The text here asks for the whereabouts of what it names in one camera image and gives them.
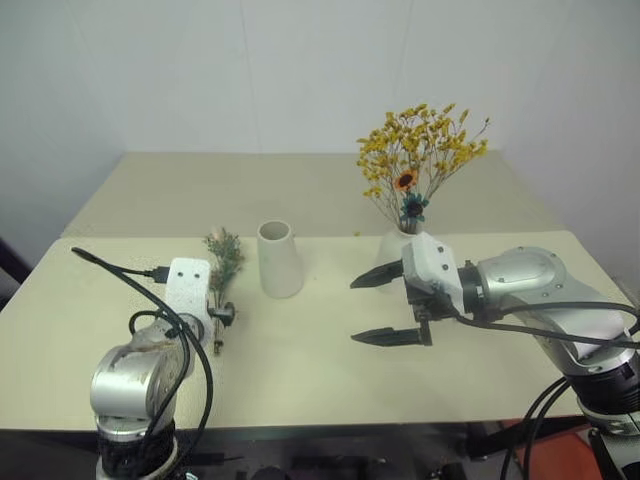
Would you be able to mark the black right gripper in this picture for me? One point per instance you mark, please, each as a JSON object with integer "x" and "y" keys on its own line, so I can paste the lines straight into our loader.
{"x": 431, "y": 304}

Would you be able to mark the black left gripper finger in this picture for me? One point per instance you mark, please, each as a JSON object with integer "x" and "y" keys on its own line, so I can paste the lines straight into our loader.
{"x": 226, "y": 315}

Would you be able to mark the small green dried flower bouquet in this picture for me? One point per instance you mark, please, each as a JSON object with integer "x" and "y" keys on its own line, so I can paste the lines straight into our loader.
{"x": 227, "y": 255}

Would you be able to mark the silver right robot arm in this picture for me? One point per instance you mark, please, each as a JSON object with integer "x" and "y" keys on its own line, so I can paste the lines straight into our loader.
{"x": 525, "y": 275}

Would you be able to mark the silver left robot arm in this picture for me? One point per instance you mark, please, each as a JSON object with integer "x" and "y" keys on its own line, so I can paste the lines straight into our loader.
{"x": 125, "y": 382}

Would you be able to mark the yellow dried flower bouquet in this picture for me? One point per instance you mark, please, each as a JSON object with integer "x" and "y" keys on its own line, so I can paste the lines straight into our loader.
{"x": 420, "y": 145}

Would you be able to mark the white round vase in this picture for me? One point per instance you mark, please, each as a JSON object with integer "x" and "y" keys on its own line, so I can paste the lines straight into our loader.
{"x": 390, "y": 250}

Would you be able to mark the white conical vase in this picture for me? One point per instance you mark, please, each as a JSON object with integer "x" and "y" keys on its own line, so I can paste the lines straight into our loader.
{"x": 279, "y": 265}

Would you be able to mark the dark rounded shape under table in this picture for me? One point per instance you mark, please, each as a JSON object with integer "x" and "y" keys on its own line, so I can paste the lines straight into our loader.
{"x": 267, "y": 473}

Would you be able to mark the dark object beside table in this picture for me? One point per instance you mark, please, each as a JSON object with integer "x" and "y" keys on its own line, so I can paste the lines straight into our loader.
{"x": 12, "y": 272}

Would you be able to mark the red object under table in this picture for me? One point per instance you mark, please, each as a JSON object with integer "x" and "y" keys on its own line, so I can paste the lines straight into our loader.
{"x": 560, "y": 455}

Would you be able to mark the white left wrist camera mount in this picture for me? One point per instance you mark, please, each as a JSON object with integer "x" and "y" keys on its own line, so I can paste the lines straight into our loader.
{"x": 186, "y": 290}

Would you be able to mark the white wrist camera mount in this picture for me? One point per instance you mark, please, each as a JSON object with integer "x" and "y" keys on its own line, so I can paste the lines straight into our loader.
{"x": 186, "y": 290}
{"x": 430, "y": 262}

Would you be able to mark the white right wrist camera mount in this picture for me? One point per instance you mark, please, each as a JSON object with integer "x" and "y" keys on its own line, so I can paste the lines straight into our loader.
{"x": 430, "y": 262}

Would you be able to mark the black table frame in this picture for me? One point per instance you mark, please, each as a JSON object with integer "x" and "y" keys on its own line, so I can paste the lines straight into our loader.
{"x": 500, "y": 440}

